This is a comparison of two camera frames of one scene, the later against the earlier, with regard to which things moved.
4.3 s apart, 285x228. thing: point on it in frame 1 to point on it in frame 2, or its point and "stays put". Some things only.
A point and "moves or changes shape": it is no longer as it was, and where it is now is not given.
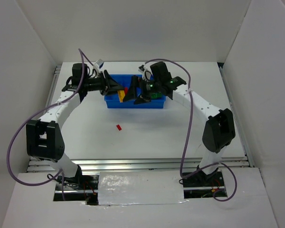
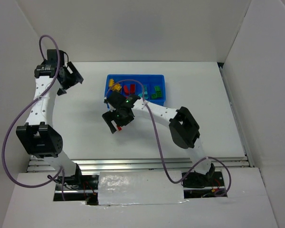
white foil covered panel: (124, 188) stays put
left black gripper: (104, 82) to (74, 73)
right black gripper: (141, 88) to (109, 121)
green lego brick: (156, 95) moves or changes shape
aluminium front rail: (134, 164) stays put
